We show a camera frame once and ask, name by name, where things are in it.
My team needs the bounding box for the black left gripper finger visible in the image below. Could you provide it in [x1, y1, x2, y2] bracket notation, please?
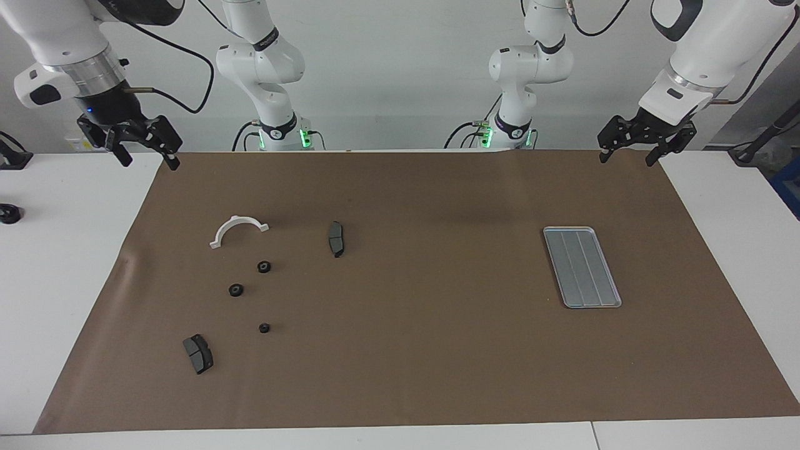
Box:
[646, 122, 698, 167]
[598, 114, 639, 164]

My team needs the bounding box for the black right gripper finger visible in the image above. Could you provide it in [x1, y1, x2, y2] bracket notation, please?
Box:
[78, 116, 134, 168]
[134, 114, 183, 171]

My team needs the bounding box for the silver ribbed metal tray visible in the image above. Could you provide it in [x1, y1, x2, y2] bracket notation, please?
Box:
[542, 226, 623, 309]

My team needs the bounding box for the black stand pole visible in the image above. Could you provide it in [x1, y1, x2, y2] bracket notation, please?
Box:
[728, 100, 800, 166]

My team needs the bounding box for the black table clamp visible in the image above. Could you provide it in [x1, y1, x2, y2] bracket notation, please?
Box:
[0, 130, 34, 171]

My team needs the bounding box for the blue crate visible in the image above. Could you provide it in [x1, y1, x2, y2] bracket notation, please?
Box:
[771, 156, 800, 221]

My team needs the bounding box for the short grey brake pad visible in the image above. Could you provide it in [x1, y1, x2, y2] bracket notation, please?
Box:
[182, 334, 214, 376]

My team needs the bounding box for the brown paper table mat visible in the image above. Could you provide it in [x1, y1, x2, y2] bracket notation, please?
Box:
[32, 149, 800, 435]

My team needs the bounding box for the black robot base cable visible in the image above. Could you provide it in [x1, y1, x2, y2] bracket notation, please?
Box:
[231, 119, 262, 152]
[444, 119, 494, 151]

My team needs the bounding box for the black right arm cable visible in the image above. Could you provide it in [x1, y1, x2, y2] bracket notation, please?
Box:
[103, 0, 216, 115]

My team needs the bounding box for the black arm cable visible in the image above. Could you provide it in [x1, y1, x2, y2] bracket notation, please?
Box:
[566, 0, 800, 106]
[103, 0, 216, 115]

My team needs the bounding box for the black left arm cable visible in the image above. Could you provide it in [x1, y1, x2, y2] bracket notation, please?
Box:
[566, 0, 800, 106]

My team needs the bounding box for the white curved plastic bracket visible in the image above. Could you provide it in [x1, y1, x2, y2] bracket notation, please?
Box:
[209, 214, 270, 250]

